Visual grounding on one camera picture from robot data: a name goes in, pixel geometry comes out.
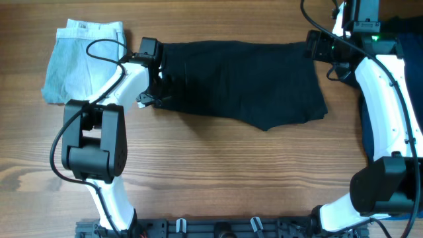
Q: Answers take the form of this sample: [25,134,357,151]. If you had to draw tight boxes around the black shorts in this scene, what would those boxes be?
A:
[158,41,328,131]

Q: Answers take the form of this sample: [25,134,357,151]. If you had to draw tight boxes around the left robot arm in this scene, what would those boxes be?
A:
[50,38,169,237]

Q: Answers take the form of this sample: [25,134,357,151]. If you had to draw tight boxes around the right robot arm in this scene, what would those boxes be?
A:
[307,1,422,236]

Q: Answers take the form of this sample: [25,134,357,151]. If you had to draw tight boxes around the folded light blue shorts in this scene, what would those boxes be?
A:
[41,19,126,104]

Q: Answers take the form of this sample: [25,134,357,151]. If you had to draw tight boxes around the blue t-shirt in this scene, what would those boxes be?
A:
[358,31,423,221]

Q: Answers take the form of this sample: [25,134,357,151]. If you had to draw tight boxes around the right black cable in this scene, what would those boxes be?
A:
[299,0,422,238]

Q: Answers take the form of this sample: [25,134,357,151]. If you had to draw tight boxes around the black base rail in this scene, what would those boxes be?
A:
[75,216,369,238]

